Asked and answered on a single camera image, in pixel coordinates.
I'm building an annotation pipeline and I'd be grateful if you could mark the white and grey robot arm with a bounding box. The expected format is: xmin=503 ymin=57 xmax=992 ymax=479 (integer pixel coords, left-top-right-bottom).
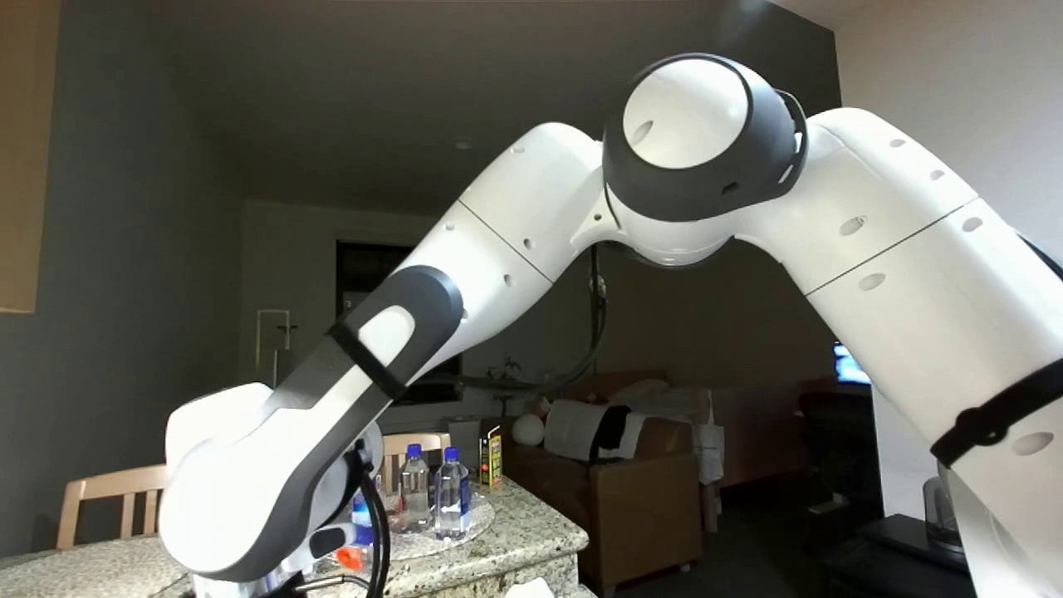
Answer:
xmin=160 ymin=52 xmax=1063 ymax=598

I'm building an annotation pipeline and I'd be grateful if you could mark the white cushion on sofa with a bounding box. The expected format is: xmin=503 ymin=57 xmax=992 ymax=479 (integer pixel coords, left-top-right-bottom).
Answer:
xmin=510 ymin=378 xmax=695 ymax=462

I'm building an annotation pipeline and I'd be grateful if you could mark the yellow carton box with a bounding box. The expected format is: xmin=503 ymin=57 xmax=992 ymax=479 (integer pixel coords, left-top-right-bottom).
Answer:
xmin=479 ymin=424 xmax=503 ymax=491

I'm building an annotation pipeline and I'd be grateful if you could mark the light wooden chair right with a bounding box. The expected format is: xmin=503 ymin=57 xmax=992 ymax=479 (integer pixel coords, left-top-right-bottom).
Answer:
xmin=383 ymin=432 xmax=452 ymax=491

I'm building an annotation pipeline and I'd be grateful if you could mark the light wooden chair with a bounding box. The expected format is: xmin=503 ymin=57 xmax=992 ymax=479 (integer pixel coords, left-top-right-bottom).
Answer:
xmin=57 ymin=466 xmax=164 ymax=549
xmin=383 ymin=432 xmax=452 ymax=491

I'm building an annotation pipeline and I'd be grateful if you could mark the water bottle back right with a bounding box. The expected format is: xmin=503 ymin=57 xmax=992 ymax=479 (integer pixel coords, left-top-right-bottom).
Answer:
xmin=434 ymin=446 xmax=463 ymax=538

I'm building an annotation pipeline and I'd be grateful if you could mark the water bottle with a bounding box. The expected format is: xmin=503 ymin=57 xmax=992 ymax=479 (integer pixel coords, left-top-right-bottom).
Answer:
xmin=434 ymin=446 xmax=463 ymax=538
xmin=347 ymin=491 xmax=375 ymax=549
xmin=403 ymin=443 xmax=430 ymax=532

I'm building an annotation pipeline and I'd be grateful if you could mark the water bottle back middle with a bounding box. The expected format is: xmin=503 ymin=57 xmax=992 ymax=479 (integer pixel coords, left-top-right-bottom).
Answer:
xmin=403 ymin=443 xmax=430 ymax=532

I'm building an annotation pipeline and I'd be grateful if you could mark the brown sofa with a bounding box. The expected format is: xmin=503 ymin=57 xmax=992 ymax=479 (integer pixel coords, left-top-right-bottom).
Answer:
xmin=503 ymin=373 xmax=705 ymax=594

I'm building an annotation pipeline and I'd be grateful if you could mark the clear plastic wrap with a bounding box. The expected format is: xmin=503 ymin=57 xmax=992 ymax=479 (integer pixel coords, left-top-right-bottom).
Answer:
xmin=384 ymin=491 xmax=499 ymax=562

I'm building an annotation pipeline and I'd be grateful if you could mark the metal floor stand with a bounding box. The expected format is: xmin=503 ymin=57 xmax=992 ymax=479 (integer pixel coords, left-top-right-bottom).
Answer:
xmin=251 ymin=308 xmax=294 ymax=386

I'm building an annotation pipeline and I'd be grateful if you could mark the water bottle back left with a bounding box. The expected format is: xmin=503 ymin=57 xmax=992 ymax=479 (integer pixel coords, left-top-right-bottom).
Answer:
xmin=347 ymin=491 xmax=375 ymax=549

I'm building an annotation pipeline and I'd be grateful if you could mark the orange and blue small item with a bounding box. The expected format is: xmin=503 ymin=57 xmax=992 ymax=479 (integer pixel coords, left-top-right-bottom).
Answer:
xmin=334 ymin=545 xmax=369 ymax=574

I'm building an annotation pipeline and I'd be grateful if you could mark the lit screen monitor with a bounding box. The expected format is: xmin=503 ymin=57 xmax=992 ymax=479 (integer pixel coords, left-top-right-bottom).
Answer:
xmin=834 ymin=342 xmax=869 ymax=386

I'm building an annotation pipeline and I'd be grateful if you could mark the light wooden chair left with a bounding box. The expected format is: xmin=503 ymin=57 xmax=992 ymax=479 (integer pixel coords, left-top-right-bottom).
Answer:
xmin=57 ymin=466 xmax=164 ymax=549

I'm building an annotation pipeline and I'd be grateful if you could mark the grey cup on counter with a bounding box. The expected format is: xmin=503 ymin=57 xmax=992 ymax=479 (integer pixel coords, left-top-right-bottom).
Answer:
xmin=924 ymin=479 xmax=957 ymax=532

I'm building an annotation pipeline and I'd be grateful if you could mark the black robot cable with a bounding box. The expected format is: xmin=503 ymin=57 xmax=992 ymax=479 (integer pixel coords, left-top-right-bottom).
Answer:
xmin=346 ymin=243 xmax=611 ymax=598

